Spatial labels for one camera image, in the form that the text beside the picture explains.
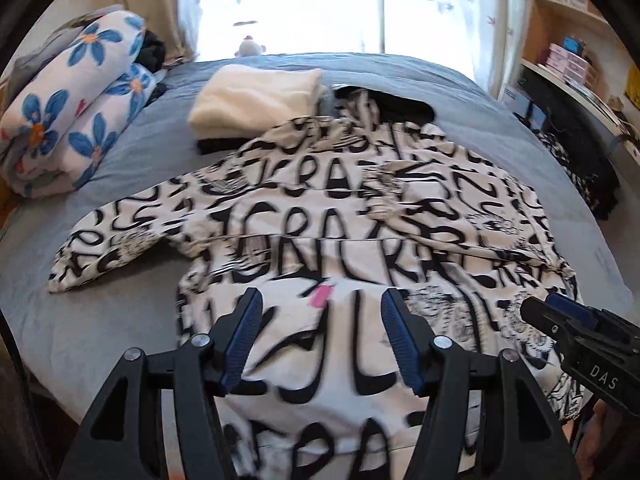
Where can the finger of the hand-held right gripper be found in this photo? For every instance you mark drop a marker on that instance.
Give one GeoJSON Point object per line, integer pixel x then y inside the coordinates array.
{"type": "Point", "coordinates": [542, 316]}
{"type": "Point", "coordinates": [570, 307]}

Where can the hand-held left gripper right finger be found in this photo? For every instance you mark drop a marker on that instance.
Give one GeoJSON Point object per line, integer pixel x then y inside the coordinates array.
{"type": "Point", "coordinates": [400, 332]}

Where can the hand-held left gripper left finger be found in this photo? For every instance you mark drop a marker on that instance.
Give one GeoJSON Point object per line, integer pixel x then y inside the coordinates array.
{"type": "Point", "coordinates": [245, 327]}

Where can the black and white printed garment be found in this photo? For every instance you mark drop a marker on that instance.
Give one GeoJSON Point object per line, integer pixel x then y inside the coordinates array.
{"type": "Point", "coordinates": [350, 230]}

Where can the dark bundled clothes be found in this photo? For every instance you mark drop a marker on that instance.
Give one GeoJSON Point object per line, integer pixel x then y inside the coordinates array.
{"type": "Point", "coordinates": [154, 52]}

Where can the black and white patterned cloth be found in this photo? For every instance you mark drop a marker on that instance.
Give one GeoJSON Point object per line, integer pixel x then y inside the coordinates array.
{"type": "Point", "coordinates": [570, 165]}

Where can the grey-blue bed blanket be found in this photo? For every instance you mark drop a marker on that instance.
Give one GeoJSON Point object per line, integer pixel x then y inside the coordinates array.
{"type": "Point", "coordinates": [130, 240]}

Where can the long black bag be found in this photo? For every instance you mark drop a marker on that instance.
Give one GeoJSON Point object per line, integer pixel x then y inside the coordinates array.
{"type": "Point", "coordinates": [575, 110]}

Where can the white and blue box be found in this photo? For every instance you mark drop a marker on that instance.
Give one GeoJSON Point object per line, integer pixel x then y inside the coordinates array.
{"type": "Point", "coordinates": [520, 102]}

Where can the cream folded garment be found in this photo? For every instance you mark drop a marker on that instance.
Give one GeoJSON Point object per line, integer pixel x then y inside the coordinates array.
{"type": "Point", "coordinates": [255, 97]}

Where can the pink storage drawers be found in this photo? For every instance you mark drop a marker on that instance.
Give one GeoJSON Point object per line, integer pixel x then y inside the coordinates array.
{"type": "Point", "coordinates": [570, 65]}

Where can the small blue box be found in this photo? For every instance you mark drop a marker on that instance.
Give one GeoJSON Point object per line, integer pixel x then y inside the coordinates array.
{"type": "Point", "coordinates": [573, 45]}

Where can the wooden headboard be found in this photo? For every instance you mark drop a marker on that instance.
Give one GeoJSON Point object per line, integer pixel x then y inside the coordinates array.
{"type": "Point", "coordinates": [5, 205]}

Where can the blue floral rolled quilt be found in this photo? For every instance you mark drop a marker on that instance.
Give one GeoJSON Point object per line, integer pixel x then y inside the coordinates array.
{"type": "Point", "coordinates": [75, 105]}

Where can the small plush toy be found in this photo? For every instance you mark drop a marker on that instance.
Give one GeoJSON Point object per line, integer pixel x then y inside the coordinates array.
{"type": "Point", "coordinates": [250, 47]}

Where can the wooden shelf unit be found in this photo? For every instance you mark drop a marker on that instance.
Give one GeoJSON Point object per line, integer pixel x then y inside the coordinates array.
{"type": "Point", "coordinates": [555, 15]}

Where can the white sheer curtain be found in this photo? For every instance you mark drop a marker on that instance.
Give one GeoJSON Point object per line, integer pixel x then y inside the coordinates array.
{"type": "Point", "coordinates": [325, 5]}

